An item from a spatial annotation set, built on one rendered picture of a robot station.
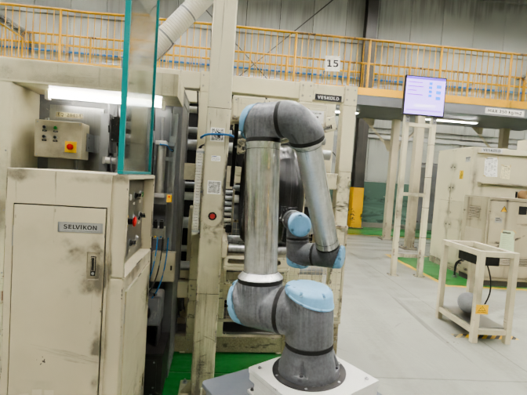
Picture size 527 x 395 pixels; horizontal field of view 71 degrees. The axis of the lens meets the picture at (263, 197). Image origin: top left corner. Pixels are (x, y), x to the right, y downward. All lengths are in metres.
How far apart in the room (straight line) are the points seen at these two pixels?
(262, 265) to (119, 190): 0.57
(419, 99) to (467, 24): 8.38
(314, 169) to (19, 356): 1.21
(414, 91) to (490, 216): 2.03
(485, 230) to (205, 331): 4.58
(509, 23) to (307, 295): 14.06
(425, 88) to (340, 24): 6.96
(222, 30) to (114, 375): 1.71
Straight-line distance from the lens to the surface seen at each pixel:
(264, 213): 1.18
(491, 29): 14.45
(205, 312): 2.21
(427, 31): 13.41
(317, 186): 1.25
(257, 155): 1.18
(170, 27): 2.52
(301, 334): 1.17
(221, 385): 1.38
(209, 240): 2.10
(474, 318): 3.79
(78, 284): 1.49
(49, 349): 1.60
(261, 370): 1.29
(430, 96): 5.93
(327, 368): 1.22
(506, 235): 6.19
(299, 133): 1.15
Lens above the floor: 1.29
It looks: 3 degrees down
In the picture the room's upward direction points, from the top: 4 degrees clockwise
